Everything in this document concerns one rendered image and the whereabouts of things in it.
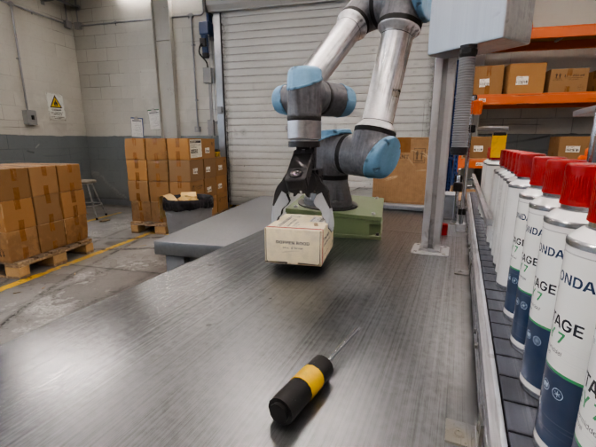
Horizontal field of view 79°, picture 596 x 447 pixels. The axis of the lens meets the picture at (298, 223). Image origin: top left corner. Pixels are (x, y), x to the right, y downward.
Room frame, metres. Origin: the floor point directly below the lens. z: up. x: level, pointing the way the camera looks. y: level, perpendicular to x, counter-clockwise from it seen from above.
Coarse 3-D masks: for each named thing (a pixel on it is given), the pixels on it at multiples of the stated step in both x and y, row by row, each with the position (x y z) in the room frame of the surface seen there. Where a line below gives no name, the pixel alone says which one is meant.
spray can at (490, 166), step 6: (492, 162) 1.03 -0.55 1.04; (498, 162) 1.02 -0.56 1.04; (486, 168) 1.04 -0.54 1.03; (492, 168) 1.02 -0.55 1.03; (486, 174) 1.04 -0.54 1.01; (492, 174) 1.02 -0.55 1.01; (486, 180) 1.04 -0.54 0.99; (492, 180) 1.02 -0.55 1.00; (486, 186) 1.03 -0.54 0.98; (486, 192) 1.03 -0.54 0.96; (486, 198) 1.03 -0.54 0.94
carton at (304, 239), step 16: (272, 224) 0.77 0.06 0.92; (288, 224) 0.77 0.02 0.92; (304, 224) 0.77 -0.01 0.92; (320, 224) 0.77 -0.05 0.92; (272, 240) 0.73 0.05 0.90; (288, 240) 0.73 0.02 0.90; (304, 240) 0.72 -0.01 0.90; (320, 240) 0.71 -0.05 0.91; (272, 256) 0.73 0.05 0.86; (288, 256) 0.73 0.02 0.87; (304, 256) 0.72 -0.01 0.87; (320, 256) 0.71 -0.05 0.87
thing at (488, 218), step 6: (474, 174) 1.61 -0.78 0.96; (474, 180) 1.34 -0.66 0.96; (480, 192) 1.01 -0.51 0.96; (480, 198) 0.91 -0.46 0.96; (480, 204) 0.87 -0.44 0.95; (486, 204) 0.82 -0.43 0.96; (486, 210) 0.74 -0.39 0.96; (486, 216) 0.68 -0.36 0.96; (486, 222) 0.66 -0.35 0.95; (492, 222) 0.66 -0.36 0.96
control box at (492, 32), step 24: (432, 0) 0.85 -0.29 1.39; (456, 0) 0.80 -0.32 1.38; (480, 0) 0.75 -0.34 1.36; (504, 0) 0.71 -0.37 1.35; (528, 0) 0.74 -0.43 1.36; (432, 24) 0.85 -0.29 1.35; (456, 24) 0.80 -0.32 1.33; (480, 24) 0.75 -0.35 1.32; (504, 24) 0.71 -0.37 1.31; (528, 24) 0.75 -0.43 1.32; (432, 48) 0.84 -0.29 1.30; (456, 48) 0.79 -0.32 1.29; (480, 48) 0.78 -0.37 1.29; (504, 48) 0.78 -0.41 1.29
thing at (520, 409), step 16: (480, 224) 0.96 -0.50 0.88; (480, 240) 0.80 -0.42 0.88; (480, 256) 0.69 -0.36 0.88; (496, 288) 0.52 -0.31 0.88; (496, 304) 0.47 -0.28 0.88; (496, 320) 0.42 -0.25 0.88; (496, 336) 0.38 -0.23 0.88; (496, 352) 0.35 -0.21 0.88; (512, 352) 0.35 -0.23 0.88; (512, 368) 0.32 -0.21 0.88; (512, 384) 0.30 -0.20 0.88; (512, 400) 0.28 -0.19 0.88; (528, 400) 0.28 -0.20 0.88; (512, 416) 0.26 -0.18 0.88; (528, 416) 0.26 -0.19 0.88; (512, 432) 0.24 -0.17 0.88; (528, 432) 0.24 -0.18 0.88
